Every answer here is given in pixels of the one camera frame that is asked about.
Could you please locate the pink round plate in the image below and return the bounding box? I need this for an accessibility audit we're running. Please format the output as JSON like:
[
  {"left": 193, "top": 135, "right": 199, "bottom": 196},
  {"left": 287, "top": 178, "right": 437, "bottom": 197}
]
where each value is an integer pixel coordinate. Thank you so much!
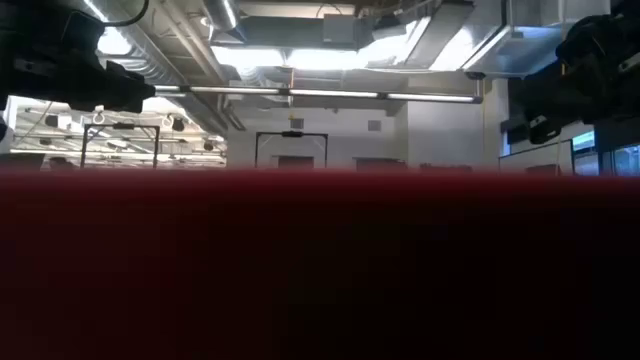
[{"left": 0, "top": 168, "right": 640, "bottom": 360}]

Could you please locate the lit computer monitor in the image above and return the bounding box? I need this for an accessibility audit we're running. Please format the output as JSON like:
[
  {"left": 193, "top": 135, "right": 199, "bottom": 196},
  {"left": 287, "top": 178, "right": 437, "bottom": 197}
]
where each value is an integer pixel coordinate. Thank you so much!
[{"left": 571, "top": 129, "right": 597, "bottom": 153}]

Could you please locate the long ceiling tube light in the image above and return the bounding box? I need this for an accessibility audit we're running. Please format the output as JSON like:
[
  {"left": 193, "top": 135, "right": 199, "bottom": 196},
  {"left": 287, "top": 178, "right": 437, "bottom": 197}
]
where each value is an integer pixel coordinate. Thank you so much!
[{"left": 153, "top": 84, "right": 485, "bottom": 105}]

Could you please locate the rectangular silver ventilation duct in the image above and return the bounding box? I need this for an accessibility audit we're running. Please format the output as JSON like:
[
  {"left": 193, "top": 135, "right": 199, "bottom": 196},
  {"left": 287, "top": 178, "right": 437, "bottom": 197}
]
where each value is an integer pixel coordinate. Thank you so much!
[{"left": 462, "top": 0, "right": 611, "bottom": 80}]

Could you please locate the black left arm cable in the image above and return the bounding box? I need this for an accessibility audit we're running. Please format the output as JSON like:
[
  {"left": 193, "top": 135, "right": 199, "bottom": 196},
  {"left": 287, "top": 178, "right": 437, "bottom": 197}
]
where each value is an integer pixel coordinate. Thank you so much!
[{"left": 102, "top": 0, "right": 151, "bottom": 28}]

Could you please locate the round silver ventilation duct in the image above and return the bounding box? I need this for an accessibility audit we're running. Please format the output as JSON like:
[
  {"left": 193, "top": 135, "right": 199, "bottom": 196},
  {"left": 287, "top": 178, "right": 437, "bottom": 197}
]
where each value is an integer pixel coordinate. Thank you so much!
[{"left": 201, "top": 0, "right": 247, "bottom": 44}]

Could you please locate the black workstation frame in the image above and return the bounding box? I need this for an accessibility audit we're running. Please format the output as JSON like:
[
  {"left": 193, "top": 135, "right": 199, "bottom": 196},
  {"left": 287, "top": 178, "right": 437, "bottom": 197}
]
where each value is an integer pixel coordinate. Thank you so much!
[{"left": 253, "top": 130, "right": 330, "bottom": 170}]

